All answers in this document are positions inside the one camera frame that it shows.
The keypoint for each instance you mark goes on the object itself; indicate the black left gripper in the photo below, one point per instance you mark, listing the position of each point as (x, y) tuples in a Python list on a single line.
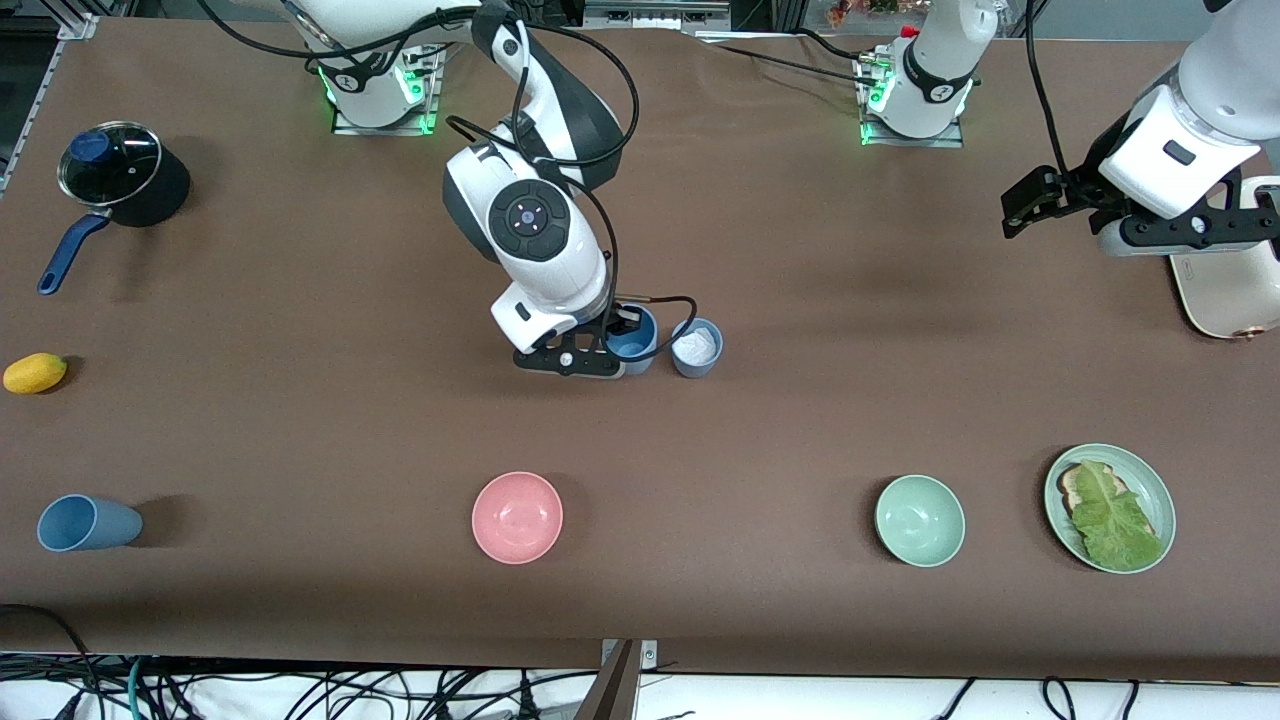
[(1084, 186)]

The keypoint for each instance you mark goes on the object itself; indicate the toasted bread slice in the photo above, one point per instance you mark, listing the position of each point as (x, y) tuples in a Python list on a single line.
[(1069, 488)]

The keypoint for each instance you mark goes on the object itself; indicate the mint green bowl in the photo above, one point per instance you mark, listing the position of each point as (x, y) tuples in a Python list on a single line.
[(920, 520)]

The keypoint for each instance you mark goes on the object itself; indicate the blue plastic cup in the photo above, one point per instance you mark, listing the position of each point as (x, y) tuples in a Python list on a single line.
[(635, 352), (697, 371), (100, 525)]

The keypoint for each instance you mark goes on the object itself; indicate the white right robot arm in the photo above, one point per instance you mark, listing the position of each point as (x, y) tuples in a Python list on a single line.
[(530, 220)]

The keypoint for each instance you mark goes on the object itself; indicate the aluminium frame rail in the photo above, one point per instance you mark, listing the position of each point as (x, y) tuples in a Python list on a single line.
[(75, 25)]

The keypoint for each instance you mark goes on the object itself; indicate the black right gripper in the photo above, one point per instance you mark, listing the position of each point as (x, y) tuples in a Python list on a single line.
[(622, 322)]

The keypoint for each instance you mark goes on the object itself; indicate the green lettuce leaf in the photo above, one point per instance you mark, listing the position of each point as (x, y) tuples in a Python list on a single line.
[(1115, 525)]

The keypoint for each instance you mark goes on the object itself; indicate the glass lid with blue knob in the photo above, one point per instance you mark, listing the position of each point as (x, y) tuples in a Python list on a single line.
[(125, 165)]

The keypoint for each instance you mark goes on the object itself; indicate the green ribbed plate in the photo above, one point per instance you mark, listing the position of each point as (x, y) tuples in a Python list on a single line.
[(1150, 480)]

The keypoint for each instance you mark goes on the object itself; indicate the yellow mango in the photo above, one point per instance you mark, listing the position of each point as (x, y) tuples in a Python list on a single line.
[(35, 373)]

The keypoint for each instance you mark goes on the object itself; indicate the colourful background object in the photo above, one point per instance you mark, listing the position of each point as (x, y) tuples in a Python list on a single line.
[(860, 10)]

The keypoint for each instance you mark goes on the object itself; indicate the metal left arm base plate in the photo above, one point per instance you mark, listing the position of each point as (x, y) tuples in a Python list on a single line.
[(915, 142)]

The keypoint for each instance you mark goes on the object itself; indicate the metal table clamp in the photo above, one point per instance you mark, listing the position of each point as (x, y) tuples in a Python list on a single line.
[(648, 655)]

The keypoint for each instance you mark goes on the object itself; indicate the pink bowl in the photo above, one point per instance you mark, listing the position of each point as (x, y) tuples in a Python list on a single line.
[(517, 518)]

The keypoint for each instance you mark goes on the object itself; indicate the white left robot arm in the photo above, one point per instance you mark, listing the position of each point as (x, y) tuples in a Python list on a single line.
[(1180, 150)]

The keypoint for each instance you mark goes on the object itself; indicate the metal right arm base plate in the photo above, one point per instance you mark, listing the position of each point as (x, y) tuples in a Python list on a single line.
[(385, 130)]

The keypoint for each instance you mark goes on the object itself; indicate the grey box behind table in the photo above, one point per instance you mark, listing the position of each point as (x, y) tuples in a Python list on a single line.
[(655, 12)]

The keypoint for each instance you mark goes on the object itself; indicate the dark grey metal strut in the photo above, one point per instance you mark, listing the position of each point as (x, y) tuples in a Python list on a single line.
[(612, 690)]

